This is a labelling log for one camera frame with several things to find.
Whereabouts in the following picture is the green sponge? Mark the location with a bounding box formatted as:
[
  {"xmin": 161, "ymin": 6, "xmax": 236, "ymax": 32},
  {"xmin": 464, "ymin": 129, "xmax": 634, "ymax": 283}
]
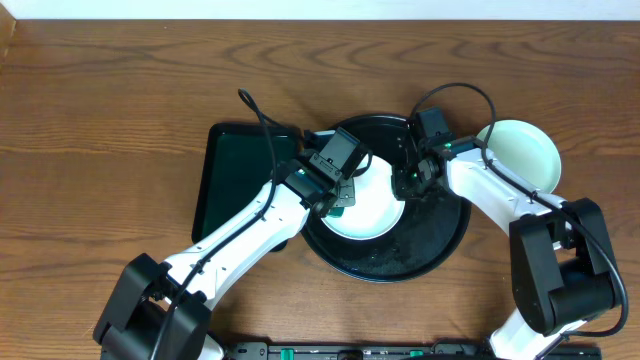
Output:
[{"xmin": 327, "ymin": 207, "xmax": 344, "ymax": 218}]

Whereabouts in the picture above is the pink plate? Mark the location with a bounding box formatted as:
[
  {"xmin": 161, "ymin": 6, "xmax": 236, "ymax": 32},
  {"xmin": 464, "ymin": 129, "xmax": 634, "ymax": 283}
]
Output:
[{"xmin": 321, "ymin": 155, "xmax": 405, "ymax": 241}]

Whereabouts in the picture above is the mint green plate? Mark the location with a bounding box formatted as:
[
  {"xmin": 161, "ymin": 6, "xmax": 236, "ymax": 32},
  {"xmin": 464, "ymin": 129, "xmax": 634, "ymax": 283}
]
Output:
[{"xmin": 488, "ymin": 119, "xmax": 562, "ymax": 193}]

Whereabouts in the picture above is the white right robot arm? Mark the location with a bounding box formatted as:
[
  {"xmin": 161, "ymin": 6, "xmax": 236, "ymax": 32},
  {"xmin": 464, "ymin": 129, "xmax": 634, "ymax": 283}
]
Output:
[{"xmin": 391, "ymin": 136, "xmax": 629, "ymax": 359}]

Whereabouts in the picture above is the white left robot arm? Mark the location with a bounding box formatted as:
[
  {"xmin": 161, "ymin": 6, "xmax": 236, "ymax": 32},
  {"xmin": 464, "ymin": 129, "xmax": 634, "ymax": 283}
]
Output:
[{"xmin": 93, "ymin": 160, "xmax": 348, "ymax": 359}]

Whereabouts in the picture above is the round black tray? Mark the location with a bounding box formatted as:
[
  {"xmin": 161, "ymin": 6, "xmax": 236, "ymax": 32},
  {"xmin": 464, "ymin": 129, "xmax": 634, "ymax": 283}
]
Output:
[{"xmin": 302, "ymin": 114, "xmax": 471, "ymax": 283}]

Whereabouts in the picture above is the rectangular black tray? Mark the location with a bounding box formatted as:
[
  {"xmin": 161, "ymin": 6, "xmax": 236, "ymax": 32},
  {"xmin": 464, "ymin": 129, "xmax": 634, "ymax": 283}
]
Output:
[{"xmin": 191, "ymin": 123, "xmax": 300, "ymax": 244}]

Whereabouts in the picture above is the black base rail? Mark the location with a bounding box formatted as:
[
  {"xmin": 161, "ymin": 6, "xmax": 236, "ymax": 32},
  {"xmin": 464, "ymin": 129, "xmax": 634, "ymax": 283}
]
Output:
[{"xmin": 219, "ymin": 340, "xmax": 604, "ymax": 360}]

